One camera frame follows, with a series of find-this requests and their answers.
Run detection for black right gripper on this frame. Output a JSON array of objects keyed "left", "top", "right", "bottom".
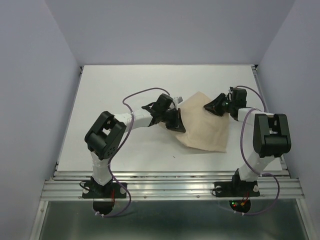
[{"left": 203, "top": 92, "right": 234, "bottom": 116}]

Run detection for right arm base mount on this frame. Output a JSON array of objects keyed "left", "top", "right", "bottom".
[{"left": 211, "top": 169, "right": 260, "bottom": 214}]

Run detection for aluminium mounting rail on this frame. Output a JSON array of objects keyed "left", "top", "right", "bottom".
[{"left": 40, "top": 170, "right": 305, "bottom": 201}]

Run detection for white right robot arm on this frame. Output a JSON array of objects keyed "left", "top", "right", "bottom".
[{"left": 203, "top": 85, "right": 292, "bottom": 195}]

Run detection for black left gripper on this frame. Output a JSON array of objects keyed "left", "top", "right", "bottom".
[{"left": 160, "top": 108, "right": 186, "bottom": 133}]

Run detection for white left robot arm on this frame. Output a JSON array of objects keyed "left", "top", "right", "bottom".
[{"left": 84, "top": 93, "right": 186, "bottom": 197}]

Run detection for beige cloth drape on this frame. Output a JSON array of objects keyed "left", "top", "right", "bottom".
[{"left": 172, "top": 91, "right": 230, "bottom": 153}]

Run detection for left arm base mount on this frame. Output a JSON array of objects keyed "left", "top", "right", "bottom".
[{"left": 79, "top": 176, "right": 132, "bottom": 218}]

